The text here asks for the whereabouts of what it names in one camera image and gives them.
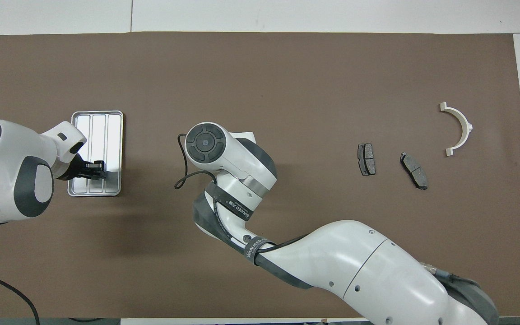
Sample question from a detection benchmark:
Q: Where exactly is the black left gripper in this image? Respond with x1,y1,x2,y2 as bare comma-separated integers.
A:
56,155,107,181

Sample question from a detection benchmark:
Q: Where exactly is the silver metal tray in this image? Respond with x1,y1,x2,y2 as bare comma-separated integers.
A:
67,111,124,197

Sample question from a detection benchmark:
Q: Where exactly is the brown table mat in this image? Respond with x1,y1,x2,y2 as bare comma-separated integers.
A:
0,32,520,319

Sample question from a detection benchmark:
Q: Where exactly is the dark rectangular brake pad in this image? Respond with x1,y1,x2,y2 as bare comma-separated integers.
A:
357,143,376,176

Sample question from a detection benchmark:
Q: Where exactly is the dark curved brake pad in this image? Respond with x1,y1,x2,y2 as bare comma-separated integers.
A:
400,152,428,190

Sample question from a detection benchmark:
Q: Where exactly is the white curved plastic bracket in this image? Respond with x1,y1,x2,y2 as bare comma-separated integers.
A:
440,102,473,157

